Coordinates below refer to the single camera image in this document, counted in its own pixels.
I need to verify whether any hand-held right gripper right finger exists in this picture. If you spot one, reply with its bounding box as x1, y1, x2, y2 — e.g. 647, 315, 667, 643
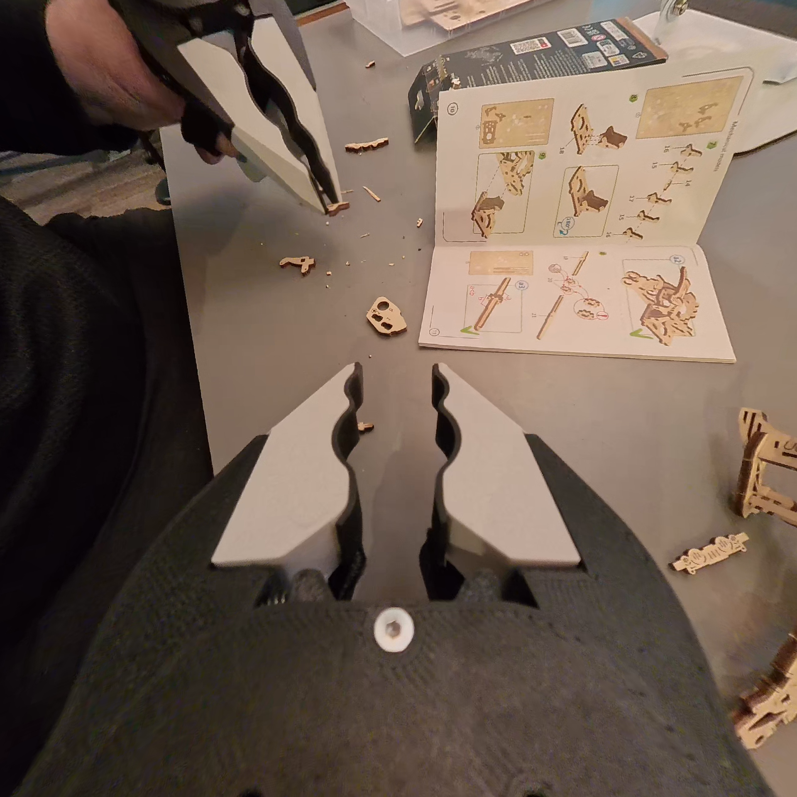
417, 362, 584, 601

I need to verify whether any wooden parts sheet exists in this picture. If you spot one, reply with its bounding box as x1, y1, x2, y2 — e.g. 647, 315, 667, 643
398, 0, 533, 32

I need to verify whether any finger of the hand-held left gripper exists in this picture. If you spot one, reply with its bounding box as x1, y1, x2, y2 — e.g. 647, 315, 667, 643
176, 32, 328, 215
248, 14, 345, 206

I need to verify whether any engraved wooden strip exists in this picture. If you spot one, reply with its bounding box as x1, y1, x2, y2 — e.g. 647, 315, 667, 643
669, 532, 751, 575

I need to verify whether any instruction booklet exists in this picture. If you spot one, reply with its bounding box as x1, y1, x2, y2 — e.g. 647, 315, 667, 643
418, 66, 755, 364

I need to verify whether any wooden part with holes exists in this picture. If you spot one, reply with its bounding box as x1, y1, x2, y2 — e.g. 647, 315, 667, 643
365, 296, 409, 337

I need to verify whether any wooden model assembly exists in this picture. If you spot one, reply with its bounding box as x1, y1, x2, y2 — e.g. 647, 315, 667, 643
731, 407, 797, 752

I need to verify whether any person's left hand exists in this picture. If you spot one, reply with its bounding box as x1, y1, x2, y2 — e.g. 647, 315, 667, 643
46, 0, 239, 166

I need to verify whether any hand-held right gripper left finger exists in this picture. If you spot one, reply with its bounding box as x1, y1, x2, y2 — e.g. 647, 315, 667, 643
209, 362, 367, 603

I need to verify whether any black cardboard box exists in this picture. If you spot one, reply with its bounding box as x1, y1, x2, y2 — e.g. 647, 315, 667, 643
407, 17, 669, 145

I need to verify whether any person's left forearm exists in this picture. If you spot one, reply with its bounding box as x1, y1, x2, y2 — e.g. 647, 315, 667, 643
0, 0, 85, 153

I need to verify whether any clear plastic container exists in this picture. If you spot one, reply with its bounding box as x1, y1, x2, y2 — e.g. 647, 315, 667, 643
344, 0, 556, 59

